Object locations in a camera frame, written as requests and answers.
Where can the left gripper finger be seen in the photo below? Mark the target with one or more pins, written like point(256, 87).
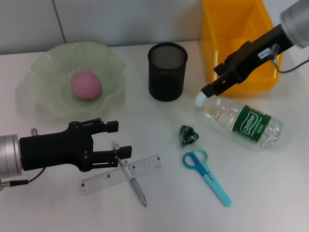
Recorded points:
point(108, 126)
point(106, 158)

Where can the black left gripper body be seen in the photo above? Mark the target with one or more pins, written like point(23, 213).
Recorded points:
point(53, 149)

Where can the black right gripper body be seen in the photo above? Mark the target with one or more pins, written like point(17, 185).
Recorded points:
point(260, 53)

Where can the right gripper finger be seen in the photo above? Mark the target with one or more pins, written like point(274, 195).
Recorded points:
point(217, 88)
point(224, 66)

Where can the clear green-label water bottle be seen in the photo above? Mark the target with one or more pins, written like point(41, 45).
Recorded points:
point(224, 113)

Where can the pink peach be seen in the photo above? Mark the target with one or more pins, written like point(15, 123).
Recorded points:
point(85, 84)

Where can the green plastic wrapper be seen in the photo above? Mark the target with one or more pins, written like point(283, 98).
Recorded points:
point(188, 135)

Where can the clear plastic ruler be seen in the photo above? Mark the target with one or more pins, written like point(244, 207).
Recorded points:
point(106, 177)

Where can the grey ballpoint pen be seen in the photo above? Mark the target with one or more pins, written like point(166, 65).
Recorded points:
point(135, 186)

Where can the black mesh pen cup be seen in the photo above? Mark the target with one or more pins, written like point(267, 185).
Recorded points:
point(166, 82)

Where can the green glass fruit plate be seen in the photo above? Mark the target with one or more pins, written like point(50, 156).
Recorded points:
point(48, 72)

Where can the blue scissors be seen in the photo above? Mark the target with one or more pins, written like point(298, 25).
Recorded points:
point(210, 180)

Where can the yellow plastic bin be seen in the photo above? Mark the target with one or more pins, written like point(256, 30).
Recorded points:
point(231, 24)

